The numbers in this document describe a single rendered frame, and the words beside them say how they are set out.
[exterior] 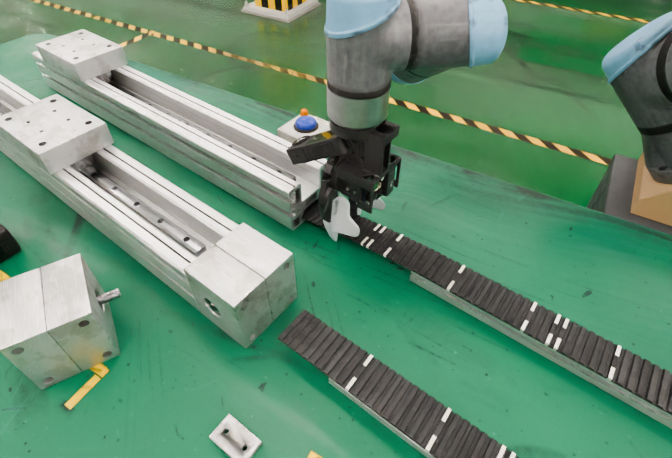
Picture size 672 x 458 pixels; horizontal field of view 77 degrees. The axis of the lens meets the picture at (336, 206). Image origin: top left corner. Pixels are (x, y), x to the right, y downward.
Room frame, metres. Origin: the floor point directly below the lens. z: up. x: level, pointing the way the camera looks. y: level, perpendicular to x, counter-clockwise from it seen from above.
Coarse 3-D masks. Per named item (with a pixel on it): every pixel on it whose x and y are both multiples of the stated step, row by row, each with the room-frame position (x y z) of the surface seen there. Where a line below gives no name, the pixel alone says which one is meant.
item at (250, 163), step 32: (96, 96) 0.80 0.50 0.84; (128, 96) 0.76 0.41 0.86; (160, 96) 0.78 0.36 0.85; (128, 128) 0.75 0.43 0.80; (160, 128) 0.67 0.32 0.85; (192, 128) 0.64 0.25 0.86; (224, 128) 0.67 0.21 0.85; (256, 128) 0.64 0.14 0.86; (192, 160) 0.62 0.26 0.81; (224, 160) 0.56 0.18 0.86; (256, 160) 0.59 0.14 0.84; (288, 160) 0.57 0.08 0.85; (320, 160) 0.55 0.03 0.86; (256, 192) 0.52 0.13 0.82; (288, 192) 0.48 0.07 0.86; (288, 224) 0.48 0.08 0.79
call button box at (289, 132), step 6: (300, 114) 0.73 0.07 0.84; (294, 120) 0.71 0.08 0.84; (318, 120) 0.71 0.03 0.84; (324, 120) 0.71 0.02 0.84; (282, 126) 0.69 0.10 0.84; (288, 126) 0.69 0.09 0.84; (294, 126) 0.69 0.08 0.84; (318, 126) 0.69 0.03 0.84; (324, 126) 0.69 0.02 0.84; (282, 132) 0.67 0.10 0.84; (288, 132) 0.67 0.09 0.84; (294, 132) 0.67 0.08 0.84; (300, 132) 0.67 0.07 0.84; (306, 132) 0.67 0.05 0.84; (312, 132) 0.67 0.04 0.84; (318, 132) 0.67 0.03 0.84; (282, 138) 0.67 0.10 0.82; (288, 138) 0.66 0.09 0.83; (294, 138) 0.66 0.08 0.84
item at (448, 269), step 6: (450, 258) 0.39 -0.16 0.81; (444, 264) 0.38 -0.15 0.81; (450, 264) 0.38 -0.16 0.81; (456, 264) 0.38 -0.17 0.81; (444, 270) 0.37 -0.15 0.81; (450, 270) 0.37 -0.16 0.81; (456, 270) 0.37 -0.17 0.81; (438, 276) 0.36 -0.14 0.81; (444, 276) 0.36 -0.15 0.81; (450, 276) 0.36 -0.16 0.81; (438, 282) 0.35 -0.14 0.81; (444, 282) 0.35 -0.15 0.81
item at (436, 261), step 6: (438, 252) 0.40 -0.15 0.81; (432, 258) 0.39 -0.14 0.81; (438, 258) 0.39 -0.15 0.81; (444, 258) 0.39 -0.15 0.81; (426, 264) 0.38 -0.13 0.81; (432, 264) 0.38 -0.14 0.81; (438, 264) 0.38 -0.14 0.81; (426, 270) 0.37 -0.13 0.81; (432, 270) 0.37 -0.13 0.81; (438, 270) 0.37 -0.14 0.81; (426, 276) 0.36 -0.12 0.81; (432, 276) 0.36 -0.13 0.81
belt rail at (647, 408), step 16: (432, 288) 0.35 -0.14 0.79; (464, 304) 0.33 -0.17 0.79; (480, 320) 0.31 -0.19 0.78; (496, 320) 0.30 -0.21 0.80; (512, 336) 0.28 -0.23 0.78; (528, 336) 0.27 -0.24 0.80; (544, 352) 0.26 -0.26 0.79; (576, 368) 0.24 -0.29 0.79; (608, 384) 0.22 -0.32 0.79; (624, 400) 0.20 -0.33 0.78; (640, 400) 0.20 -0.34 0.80; (656, 416) 0.18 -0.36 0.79
